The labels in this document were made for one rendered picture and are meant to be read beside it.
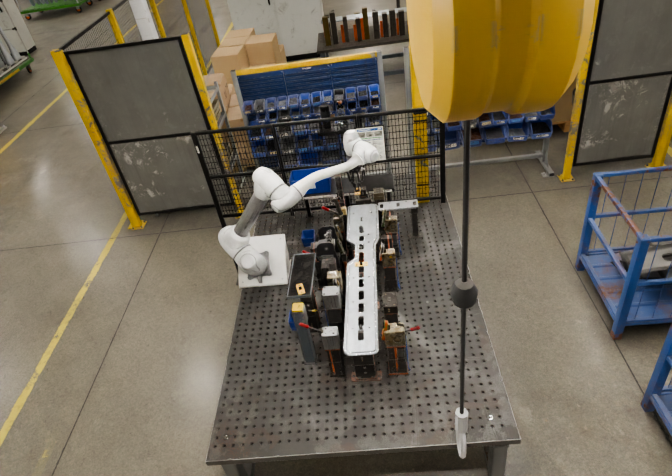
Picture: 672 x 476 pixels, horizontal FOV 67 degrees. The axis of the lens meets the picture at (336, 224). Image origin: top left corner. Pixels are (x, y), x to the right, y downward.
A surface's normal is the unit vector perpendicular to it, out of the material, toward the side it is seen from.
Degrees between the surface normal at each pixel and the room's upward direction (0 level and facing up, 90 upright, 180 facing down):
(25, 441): 0
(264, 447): 0
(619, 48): 92
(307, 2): 90
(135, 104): 91
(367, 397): 0
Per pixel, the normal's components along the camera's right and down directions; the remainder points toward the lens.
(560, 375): -0.14, -0.79
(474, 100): 0.07, 0.93
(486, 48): 0.01, 0.69
